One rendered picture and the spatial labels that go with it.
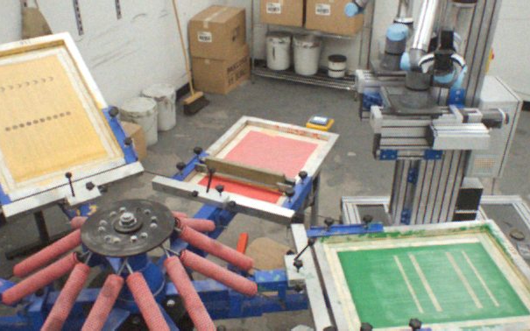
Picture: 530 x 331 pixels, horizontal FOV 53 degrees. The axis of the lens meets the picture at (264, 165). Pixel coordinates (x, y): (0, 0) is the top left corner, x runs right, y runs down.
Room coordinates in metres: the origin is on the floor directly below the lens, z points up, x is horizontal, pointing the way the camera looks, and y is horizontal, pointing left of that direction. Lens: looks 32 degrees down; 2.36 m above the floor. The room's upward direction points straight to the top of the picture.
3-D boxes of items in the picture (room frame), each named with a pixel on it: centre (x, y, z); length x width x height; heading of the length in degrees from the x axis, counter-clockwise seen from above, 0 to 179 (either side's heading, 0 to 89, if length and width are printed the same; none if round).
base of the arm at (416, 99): (2.39, -0.74, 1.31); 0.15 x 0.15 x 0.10
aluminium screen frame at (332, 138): (2.32, 0.02, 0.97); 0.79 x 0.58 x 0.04; 156
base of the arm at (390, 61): (2.88, -0.73, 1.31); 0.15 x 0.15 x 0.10
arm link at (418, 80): (2.39, -0.74, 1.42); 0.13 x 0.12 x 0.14; 66
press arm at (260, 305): (1.42, -0.18, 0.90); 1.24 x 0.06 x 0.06; 96
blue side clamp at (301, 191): (1.99, -0.14, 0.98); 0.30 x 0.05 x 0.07; 156
